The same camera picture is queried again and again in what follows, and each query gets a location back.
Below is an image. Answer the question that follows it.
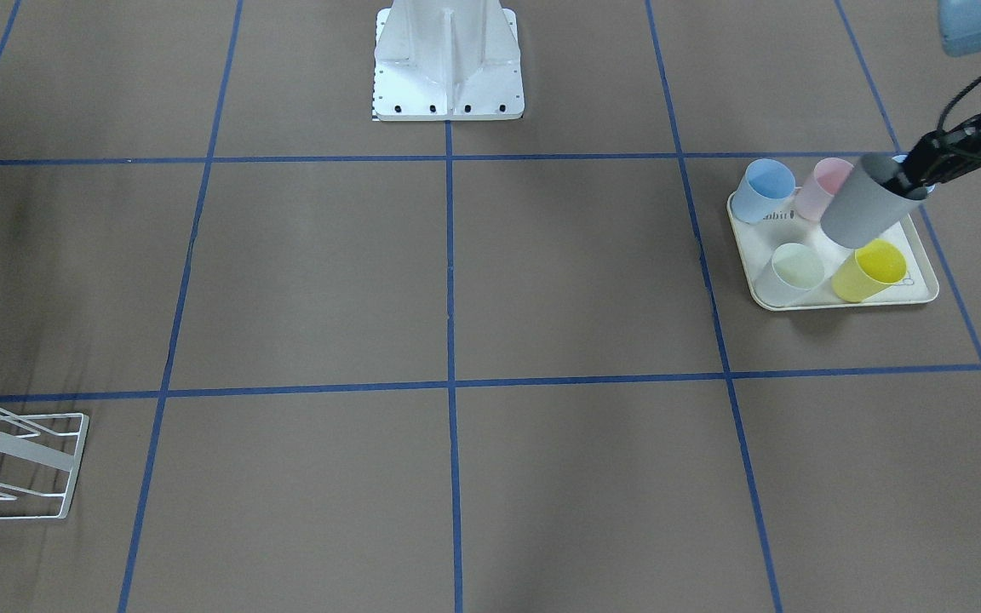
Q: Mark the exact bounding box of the pale green plastic cup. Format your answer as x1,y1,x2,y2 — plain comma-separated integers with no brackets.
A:
752,242,826,307

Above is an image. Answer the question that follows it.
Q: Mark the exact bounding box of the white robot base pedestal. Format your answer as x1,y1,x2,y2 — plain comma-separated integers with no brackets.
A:
371,1,525,122

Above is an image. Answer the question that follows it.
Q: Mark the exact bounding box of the cream plastic tray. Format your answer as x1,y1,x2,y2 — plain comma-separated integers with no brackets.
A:
726,192,941,312

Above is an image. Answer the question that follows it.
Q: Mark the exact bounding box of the pink plastic cup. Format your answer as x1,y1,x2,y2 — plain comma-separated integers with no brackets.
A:
793,157,855,222

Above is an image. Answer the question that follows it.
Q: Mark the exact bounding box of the grey plastic cup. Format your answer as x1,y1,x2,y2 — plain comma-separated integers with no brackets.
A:
820,152,932,249

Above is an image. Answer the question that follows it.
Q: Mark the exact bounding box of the yellow plastic cup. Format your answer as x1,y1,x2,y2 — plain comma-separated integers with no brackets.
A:
830,239,908,303

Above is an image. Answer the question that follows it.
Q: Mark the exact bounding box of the blue plastic cup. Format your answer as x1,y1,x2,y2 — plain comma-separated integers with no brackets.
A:
729,158,797,224

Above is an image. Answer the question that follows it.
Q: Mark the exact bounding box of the white wire cup rack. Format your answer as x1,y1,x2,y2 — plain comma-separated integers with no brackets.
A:
0,406,92,521

